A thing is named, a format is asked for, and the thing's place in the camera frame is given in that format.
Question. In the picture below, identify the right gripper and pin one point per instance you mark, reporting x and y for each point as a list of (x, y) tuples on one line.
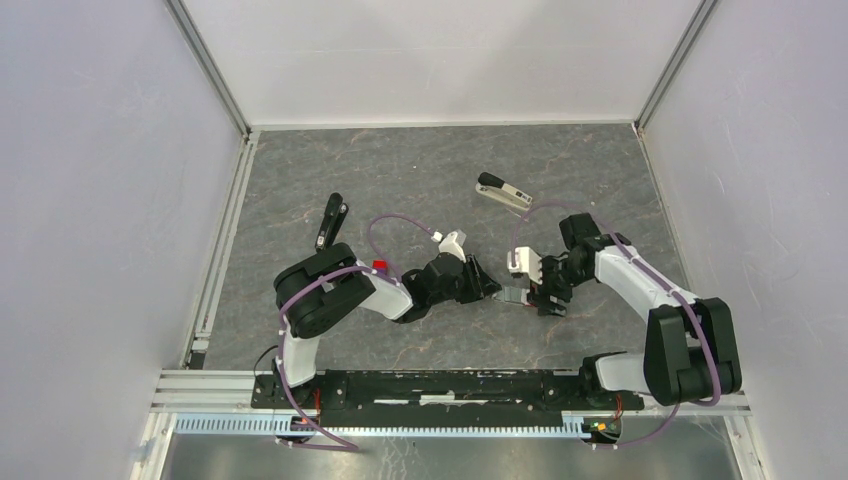
[(540, 294)]

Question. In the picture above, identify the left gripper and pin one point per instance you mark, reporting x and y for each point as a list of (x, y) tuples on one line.
[(486, 284)]

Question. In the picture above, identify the staple tray box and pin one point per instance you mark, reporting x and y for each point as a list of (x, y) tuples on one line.
[(512, 295)]

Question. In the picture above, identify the red white staple box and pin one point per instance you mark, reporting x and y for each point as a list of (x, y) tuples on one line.
[(531, 299)]

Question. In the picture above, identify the black stapler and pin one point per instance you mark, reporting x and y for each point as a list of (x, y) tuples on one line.
[(333, 218)]

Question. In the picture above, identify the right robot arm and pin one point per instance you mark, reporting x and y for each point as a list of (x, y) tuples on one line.
[(690, 351)]

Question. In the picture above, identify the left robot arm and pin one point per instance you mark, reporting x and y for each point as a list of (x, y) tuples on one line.
[(317, 293)]

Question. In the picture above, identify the purple red block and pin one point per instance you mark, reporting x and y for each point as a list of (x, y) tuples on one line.
[(381, 266)]

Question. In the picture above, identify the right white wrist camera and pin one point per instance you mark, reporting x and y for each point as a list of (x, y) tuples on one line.
[(524, 261)]

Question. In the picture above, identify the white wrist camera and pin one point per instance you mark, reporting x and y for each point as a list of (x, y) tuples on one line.
[(524, 261), (451, 243)]

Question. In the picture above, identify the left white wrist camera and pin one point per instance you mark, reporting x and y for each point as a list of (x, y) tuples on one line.
[(451, 243)]

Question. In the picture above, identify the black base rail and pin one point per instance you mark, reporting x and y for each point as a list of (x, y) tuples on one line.
[(442, 398)]

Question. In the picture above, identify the white cable duct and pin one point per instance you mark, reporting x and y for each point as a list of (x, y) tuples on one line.
[(289, 425)]

